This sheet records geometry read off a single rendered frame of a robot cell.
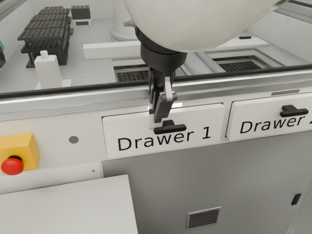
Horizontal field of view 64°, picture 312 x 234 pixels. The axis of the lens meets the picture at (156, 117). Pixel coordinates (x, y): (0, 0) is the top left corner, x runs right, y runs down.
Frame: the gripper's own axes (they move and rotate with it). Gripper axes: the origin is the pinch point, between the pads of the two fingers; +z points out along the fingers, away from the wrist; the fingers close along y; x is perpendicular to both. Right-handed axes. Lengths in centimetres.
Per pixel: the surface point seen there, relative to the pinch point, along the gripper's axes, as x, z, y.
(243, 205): 32, 43, 11
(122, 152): -7.7, 10.8, 1.4
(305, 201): 98, 99, 2
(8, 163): -30.0, 3.4, 4.4
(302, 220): 87, 95, 13
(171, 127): 3.2, 2.1, 1.8
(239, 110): 21.5, 3.4, -1.3
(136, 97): -3.4, -1.0, -5.1
